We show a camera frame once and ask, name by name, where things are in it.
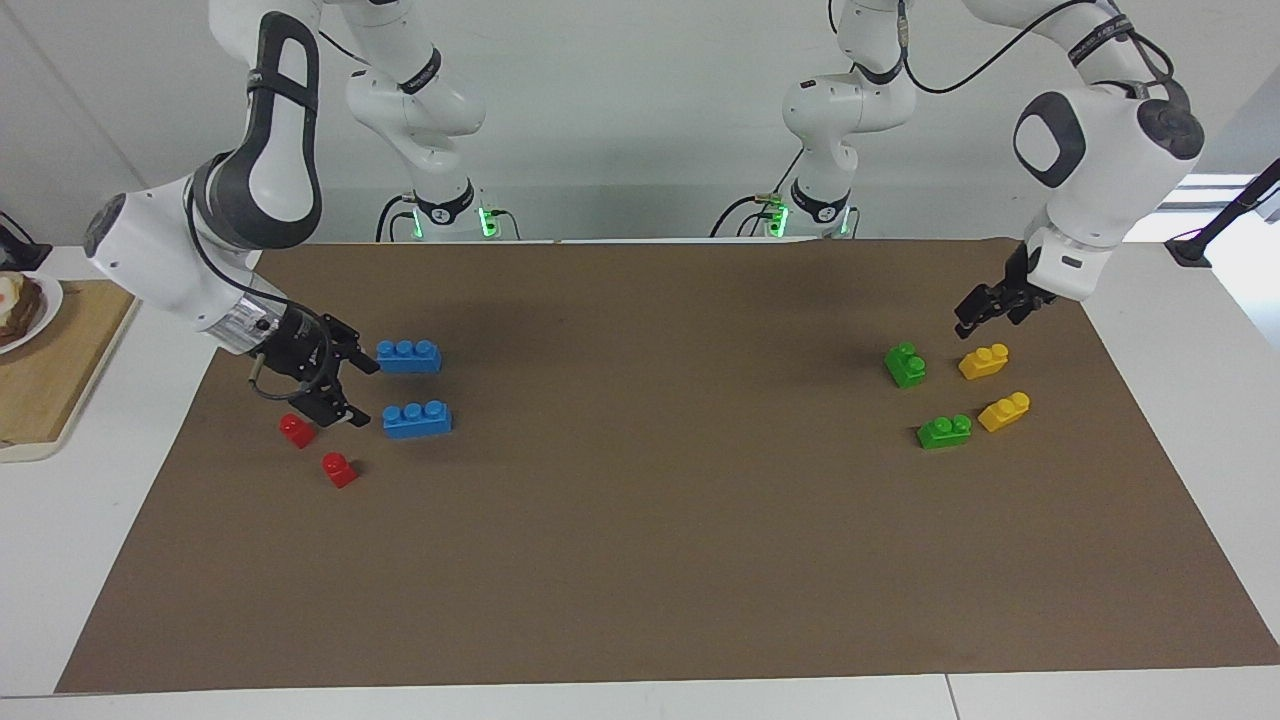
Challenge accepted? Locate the brown table mat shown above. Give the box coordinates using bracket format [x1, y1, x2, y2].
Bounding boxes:
[55, 238, 1280, 694]

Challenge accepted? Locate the yellow two-stud toy block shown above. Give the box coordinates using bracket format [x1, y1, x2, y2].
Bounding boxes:
[977, 391, 1031, 433]
[958, 343, 1010, 381]

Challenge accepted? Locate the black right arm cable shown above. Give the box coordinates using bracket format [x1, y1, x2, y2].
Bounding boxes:
[185, 170, 341, 403]

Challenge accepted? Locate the wooden cutting board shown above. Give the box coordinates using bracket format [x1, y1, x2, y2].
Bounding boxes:
[0, 278, 141, 463]

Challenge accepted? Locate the black clamp stand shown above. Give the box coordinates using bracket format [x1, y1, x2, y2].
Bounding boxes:
[1165, 158, 1280, 268]

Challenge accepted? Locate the toast with egg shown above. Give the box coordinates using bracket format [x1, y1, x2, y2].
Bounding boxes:
[0, 272, 46, 348]

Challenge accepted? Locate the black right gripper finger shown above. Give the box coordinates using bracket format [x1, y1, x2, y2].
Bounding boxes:
[318, 314, 382, 377]
[293, 384, 373, 429]

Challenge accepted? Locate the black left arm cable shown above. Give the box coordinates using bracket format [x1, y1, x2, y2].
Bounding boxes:
[895, 0, 1179, 101]

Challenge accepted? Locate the white plate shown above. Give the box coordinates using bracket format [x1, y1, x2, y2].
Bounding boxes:
[0, 272, 64, 355]

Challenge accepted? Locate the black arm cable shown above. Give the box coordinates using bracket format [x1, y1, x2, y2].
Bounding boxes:
[185, 170, 341, 403]
[895, 0, 1179, 101]

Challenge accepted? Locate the green two-stud toy block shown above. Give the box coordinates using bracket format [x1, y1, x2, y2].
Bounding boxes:
[917, 414, 973, 450]
[884, 342, 928, 390]

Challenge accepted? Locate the blue three-stud toy block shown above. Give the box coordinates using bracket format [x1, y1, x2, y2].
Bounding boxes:
[377, 340, 443, 375]
[382, 400, 453, 440]

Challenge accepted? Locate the black base cable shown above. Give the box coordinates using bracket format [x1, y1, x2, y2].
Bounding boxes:
[375, 193, 421, 243]
[710, 150, 806, 239]

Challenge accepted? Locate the black device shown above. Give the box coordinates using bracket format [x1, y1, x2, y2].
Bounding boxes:
[0, 212, 53, 273]

